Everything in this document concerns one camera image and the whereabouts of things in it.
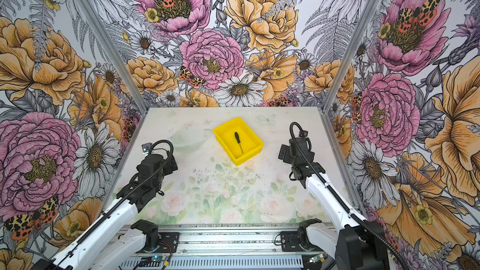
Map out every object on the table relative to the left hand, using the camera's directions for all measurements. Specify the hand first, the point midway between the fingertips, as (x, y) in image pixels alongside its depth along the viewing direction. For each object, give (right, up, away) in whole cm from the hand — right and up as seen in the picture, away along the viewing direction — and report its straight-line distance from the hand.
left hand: (161, 164), depth 82 cm
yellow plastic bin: (+39, +7, +23) cm, 46 cm away
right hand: (+58, +3, +4) cm, 58 cm away
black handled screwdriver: (+32, +8, +23) cm, 41 cm away
